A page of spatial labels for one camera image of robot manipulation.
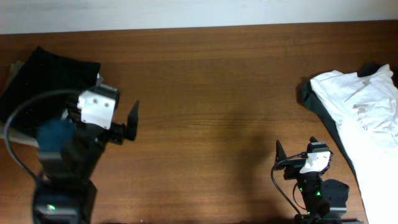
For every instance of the black shorts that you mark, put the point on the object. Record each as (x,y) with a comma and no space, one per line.
(43,72)

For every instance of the white crumpled shirt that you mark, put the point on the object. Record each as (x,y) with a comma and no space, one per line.
(364,110)

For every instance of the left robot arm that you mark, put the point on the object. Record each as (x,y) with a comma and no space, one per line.
(69,150)

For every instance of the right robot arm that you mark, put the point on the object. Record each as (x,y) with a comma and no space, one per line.
(324,200)

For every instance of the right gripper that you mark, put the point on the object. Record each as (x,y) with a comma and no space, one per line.
(293,168)

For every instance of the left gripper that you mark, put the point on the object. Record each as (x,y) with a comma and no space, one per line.
(115,133)

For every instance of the dark green garment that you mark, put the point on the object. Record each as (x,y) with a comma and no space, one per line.
(308,99)

